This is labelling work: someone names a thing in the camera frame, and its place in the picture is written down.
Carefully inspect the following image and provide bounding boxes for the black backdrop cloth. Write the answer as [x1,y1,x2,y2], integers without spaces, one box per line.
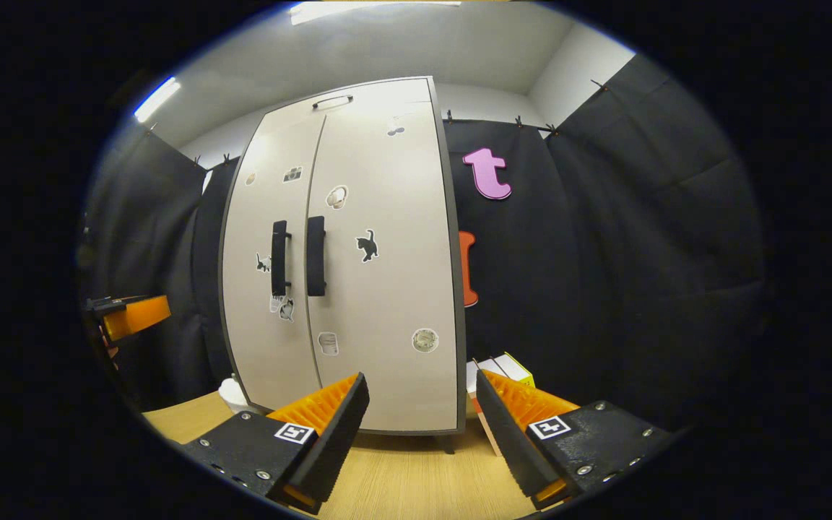
[443,54,767,434]
[80,126,240,412]

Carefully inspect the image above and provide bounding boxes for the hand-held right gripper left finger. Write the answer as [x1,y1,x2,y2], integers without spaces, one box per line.
[183,372,371,515]

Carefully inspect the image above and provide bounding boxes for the white and grey shoe cabinet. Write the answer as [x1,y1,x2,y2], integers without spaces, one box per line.
[217,76,467,436]

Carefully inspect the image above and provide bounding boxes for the ceiling light panel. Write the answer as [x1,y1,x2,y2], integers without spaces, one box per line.
[290,0,462,27]
[133,77,181,124]

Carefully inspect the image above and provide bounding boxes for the white cabinet door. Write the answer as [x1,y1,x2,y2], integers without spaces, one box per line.
[221,116,326,412]
[305,101,460,433]

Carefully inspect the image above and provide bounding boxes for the white rounded object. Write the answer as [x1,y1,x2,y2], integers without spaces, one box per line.
[217,374,249,415]

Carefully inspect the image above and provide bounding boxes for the white cardboard box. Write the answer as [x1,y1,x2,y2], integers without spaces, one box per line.
[465,357,509,457]

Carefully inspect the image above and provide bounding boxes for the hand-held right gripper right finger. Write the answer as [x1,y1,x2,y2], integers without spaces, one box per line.
[475,370,677,512]

